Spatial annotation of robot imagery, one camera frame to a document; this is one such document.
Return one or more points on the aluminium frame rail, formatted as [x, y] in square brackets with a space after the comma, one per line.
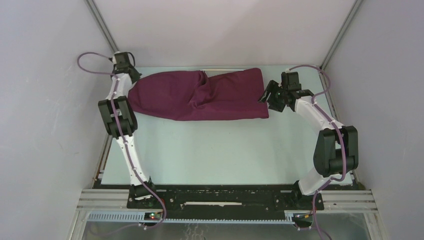
[333, 201]

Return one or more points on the grey cable duct strip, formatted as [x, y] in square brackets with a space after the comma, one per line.
[142, 217]

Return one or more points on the corner aluminium post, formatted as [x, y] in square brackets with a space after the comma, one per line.
[355, 8]
[101, 23]

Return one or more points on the maroon surgical wrap cloth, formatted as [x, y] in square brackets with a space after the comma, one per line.
[195, 96]

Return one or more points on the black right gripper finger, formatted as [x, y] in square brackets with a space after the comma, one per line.
[264, 98]
[273, 87]

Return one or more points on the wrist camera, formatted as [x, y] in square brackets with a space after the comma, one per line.
[290, 81]
[123, 60]

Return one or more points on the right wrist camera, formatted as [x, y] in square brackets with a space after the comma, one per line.
[290, 81]

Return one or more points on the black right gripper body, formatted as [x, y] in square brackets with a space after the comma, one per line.
[277, 99]

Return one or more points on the left corner aluminium post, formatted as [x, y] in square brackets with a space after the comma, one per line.
[101, 23]

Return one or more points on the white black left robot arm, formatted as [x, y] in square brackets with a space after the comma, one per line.
[120, 123]

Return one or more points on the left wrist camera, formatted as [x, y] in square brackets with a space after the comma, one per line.
[123, 60]

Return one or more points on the right corner aluminium post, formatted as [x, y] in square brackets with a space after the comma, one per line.
[355, 8]

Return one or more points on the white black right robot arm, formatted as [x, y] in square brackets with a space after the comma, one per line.
[331, 159]

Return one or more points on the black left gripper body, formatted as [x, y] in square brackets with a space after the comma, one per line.
[136, 75]

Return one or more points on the steel instrument tray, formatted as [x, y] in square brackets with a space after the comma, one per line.
[221, 70]

